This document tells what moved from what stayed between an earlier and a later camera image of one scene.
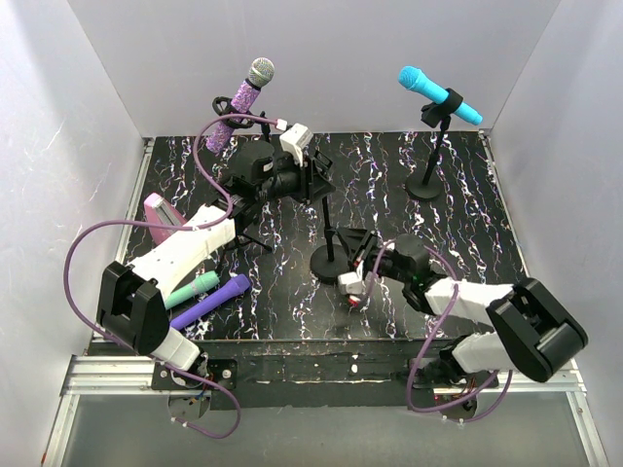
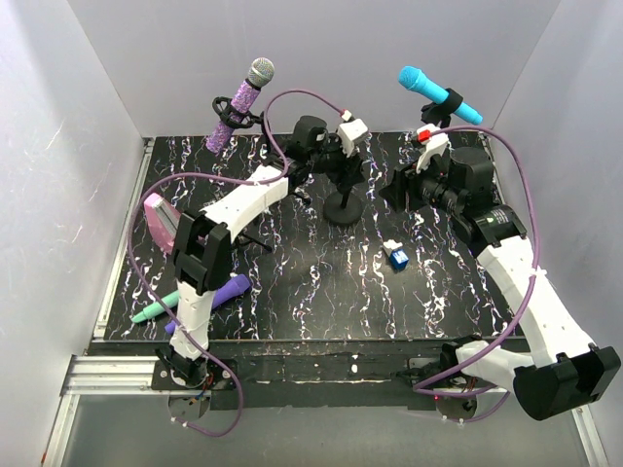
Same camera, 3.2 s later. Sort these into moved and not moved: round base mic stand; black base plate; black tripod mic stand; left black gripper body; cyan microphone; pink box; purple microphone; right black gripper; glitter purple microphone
Moved: right black gripper; round base mic stand; left black gripper body
Not moved: glitter purple microphone; black tripod mic stand; cyan microphone; black base plate; purple microphone; pink box
